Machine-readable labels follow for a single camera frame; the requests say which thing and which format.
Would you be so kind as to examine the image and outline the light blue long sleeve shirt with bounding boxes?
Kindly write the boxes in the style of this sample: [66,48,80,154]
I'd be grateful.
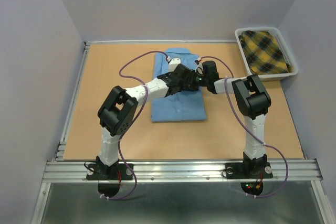
[151,48,207,123]

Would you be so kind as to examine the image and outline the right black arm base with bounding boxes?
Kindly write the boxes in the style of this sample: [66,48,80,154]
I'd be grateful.
[223,162,273,179]

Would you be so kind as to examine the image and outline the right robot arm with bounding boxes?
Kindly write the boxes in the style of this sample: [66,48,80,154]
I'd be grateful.
[195,58,272,179]

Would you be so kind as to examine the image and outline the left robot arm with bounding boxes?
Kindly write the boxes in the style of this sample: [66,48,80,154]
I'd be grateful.
[94,63,202,179]

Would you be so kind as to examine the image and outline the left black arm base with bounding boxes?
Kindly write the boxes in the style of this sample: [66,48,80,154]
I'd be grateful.
[84,163,133,181]

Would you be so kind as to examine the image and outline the yellow plaid shirt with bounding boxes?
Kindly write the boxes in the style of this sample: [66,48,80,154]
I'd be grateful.
[238,30,291,75]

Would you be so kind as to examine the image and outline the white plastic basket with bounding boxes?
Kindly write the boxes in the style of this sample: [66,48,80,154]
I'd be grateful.
[235,26,299,81]

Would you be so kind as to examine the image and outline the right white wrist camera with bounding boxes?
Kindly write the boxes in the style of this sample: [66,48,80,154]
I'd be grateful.
[195,57,204,74]

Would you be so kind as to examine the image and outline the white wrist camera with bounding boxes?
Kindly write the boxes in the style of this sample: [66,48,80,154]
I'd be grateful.
[168,57,181,72]
[195,57,204,74]

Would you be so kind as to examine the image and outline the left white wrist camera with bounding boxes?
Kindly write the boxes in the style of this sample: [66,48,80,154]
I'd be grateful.
[168,57,181,72]

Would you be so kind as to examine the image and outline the aluminium mounting rail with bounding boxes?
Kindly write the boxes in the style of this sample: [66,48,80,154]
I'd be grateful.
[42,159,323,183]

